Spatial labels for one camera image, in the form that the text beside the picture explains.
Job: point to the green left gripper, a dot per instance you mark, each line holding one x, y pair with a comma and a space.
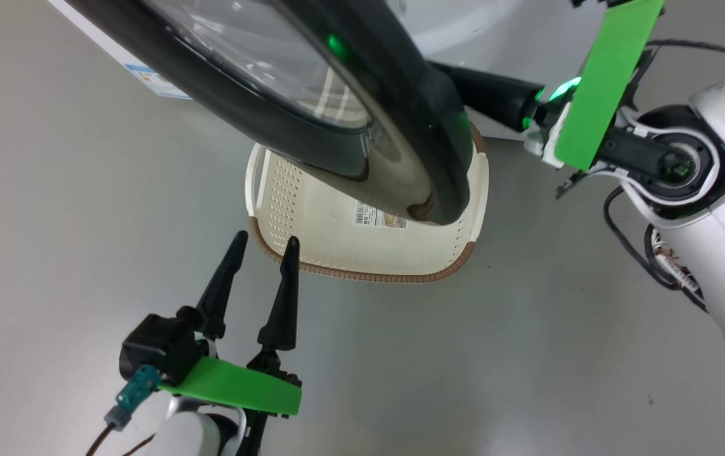
236, 386

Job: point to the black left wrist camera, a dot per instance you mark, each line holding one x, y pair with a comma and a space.
160, 348

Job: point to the dark round washing machine door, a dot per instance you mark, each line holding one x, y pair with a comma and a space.
400, 95

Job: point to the white barcode sticker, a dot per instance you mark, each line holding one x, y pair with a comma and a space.
369, 215

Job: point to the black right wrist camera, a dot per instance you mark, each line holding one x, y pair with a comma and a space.
590, 2

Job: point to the white front-load washing machine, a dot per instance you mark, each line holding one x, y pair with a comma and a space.
451, 25

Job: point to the cream perforated laundry basket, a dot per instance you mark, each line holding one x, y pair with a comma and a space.
350, 247

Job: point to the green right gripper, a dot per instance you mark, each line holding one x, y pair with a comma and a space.
603, 95

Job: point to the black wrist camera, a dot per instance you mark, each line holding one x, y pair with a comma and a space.
160, 348
590, 2

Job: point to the blue white energy label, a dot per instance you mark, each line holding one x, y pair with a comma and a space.
156, 82

